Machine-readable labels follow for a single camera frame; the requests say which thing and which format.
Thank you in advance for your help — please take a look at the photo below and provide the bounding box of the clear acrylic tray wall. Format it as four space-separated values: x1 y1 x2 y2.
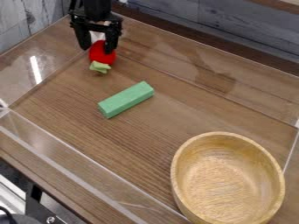
0 19 299 224

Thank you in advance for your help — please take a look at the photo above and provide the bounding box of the green rectangular block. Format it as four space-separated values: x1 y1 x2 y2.
97 81 154 118

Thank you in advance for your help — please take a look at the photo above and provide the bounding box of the red plush radish toy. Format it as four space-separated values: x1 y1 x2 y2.
88 40 116 74

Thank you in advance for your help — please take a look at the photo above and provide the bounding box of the black cable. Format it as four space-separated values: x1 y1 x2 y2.
0 205 21 224

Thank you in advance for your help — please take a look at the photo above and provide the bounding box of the black table leg bracket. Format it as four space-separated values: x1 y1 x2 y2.
24 185 66 224

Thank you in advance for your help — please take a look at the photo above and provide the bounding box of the wooden bowl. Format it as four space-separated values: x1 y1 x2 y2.
170 131 285 224

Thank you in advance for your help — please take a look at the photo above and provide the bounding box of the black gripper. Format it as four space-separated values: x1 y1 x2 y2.
68 0 122 54

